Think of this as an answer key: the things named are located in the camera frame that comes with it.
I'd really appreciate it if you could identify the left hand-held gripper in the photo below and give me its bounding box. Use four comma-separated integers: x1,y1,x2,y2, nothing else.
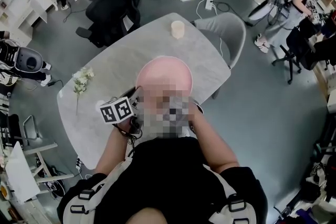
99,86,144,137

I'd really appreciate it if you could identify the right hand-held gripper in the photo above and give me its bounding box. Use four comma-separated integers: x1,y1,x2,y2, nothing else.
193,102,205,115

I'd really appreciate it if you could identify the pink plate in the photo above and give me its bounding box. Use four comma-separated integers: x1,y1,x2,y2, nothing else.
135,56,194,103

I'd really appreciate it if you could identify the person's right forearm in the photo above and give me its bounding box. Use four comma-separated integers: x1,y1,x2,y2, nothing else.
188,106,240,174

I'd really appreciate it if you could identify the person's left forearm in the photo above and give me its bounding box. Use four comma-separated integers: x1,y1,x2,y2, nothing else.
93,123,139,177

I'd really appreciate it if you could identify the white artificial flower sprig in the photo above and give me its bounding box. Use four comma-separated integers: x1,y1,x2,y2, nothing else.
71,66,95,116

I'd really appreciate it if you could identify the person's black shirt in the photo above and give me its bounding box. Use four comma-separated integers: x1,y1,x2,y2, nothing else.
57,136,269,224

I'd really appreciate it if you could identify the grey shell chair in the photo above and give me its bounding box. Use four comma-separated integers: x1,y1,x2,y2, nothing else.
193,12,247,100

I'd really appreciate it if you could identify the beige harness vest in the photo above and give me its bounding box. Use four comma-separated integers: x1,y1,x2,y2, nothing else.
62,157,257,224

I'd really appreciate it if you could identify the grey round backpack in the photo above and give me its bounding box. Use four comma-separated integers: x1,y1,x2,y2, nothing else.
14,47,44,73

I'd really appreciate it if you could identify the black office chair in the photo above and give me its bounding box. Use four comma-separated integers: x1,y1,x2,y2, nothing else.
75,0,142,48

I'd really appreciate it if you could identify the white flat board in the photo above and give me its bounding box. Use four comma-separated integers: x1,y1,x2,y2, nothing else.
5,141,40,205

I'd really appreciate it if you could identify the black swivel chair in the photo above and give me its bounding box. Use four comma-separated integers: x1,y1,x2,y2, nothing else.
271,25,317,85

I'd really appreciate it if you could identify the white shelf unit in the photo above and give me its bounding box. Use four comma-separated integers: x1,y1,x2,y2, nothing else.
0,0,48,46

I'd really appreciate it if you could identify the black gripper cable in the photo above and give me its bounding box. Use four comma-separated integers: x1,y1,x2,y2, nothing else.
112,122,144,157

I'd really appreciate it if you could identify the white metal stool frame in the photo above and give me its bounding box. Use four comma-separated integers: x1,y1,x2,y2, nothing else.
22,114,75,194

